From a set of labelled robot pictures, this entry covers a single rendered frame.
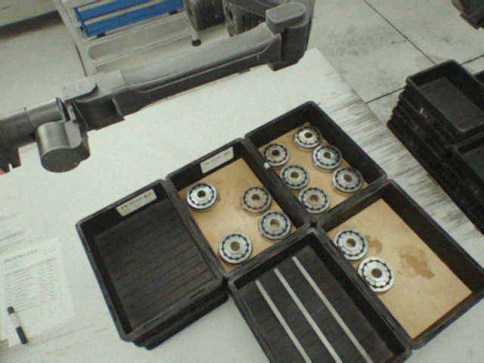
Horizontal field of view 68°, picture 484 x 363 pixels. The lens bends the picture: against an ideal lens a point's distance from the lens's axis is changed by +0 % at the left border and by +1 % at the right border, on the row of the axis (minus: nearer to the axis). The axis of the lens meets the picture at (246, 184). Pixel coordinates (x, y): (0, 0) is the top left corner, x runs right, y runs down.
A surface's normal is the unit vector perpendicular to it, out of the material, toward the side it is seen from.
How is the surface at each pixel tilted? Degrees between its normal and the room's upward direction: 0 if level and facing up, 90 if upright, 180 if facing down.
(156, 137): 0
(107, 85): 0
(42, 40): 0
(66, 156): 90
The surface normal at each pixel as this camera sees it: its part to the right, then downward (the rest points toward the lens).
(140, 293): -0.04, -0.51
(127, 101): 0.42, 0.77
